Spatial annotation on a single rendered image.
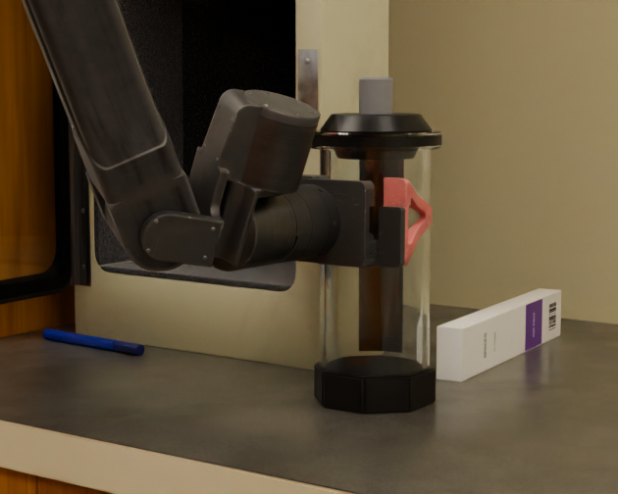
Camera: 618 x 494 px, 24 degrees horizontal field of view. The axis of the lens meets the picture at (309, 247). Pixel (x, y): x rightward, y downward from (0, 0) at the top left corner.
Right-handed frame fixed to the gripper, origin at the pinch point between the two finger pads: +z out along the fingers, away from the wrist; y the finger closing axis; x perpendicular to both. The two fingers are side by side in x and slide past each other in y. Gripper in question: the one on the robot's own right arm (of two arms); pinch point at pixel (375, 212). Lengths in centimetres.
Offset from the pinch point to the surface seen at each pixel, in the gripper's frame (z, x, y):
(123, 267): 8.2, 8.2, 36.3
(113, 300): 7.3, 11.6, 36.9
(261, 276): 10.8, 8.2, 20.4
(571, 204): 50, 3, 6
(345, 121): -3.8, -7.6, 0.4
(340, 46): 10.0, -14.0, 10.5
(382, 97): -0.7, -9.5, -1.0
